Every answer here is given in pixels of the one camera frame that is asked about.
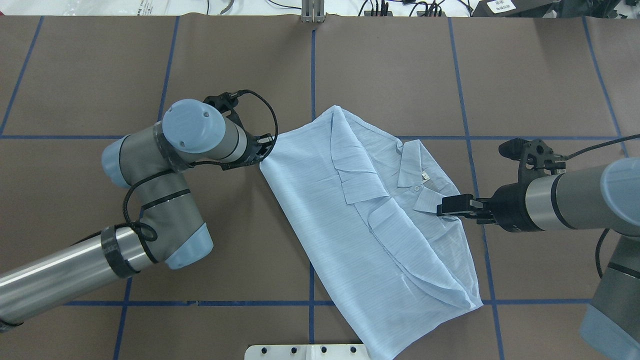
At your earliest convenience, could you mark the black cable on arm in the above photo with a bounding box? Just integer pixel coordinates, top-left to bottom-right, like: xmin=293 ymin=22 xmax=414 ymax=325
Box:
xmin=122 ymin=89 xmax=279 ymax=266
xmin=560 ymin=134 xmax=640 ymax=162

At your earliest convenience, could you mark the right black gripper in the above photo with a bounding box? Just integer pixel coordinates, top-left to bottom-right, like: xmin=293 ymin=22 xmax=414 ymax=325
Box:
xmin=436 ymin=183 xmax=542 ymax=233

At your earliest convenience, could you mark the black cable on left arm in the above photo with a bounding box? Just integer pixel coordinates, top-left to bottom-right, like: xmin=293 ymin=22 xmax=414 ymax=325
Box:
xmin=122 ymin=89 xmax=279 ymax=266

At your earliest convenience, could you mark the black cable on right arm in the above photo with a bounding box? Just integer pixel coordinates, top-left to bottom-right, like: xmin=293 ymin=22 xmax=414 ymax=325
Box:
xmin=560 ymin=134 xmax=640 ymax=162

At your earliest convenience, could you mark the white camera mast pedestal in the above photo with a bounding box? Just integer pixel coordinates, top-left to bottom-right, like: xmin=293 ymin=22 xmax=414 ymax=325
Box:
xmin=244 ymin=343 xmax=371 ymax=360

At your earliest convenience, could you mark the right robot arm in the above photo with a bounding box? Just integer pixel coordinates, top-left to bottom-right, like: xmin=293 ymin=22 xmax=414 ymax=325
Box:
xmin=436 ymin=157 xmax=640 ymax=360

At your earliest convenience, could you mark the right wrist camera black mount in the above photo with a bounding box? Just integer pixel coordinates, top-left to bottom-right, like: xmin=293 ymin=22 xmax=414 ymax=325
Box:
xmin=498 ymin=137 xmax=567 ymax=185

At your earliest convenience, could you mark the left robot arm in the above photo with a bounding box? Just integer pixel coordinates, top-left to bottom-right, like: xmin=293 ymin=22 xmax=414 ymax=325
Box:
xmin=1 ymin=91 xmax=279 ymax=333

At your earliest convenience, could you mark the light blue button-up shirt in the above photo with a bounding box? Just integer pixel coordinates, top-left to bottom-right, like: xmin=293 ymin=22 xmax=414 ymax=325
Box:
xmin=259 ymin=105 xmax=483 ymax=360

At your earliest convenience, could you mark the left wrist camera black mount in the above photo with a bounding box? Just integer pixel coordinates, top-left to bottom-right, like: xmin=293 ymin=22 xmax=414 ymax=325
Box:
xmin=202 ymin=90 xmax=245 ymax=130

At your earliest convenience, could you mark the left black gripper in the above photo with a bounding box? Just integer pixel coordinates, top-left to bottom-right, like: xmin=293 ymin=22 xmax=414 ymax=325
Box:
xmin=245 ymin=133 xmax=275 ymax=165

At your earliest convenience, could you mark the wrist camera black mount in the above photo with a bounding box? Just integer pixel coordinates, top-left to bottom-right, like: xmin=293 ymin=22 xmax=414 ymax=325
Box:
xmin=202 ymin=90 xmax=245 ymax=130
xmin=498 ymin=137 xmax=567 ymax=185

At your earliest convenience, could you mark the aluminium frame post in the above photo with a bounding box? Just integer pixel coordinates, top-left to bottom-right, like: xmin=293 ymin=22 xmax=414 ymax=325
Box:
xmin=301 ymin=0 xmax=326 ymax=24

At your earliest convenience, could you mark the black box with label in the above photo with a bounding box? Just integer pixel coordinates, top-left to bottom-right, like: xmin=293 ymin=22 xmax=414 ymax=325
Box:
xmin=471 ymin=0 xmax=560 ymax=18

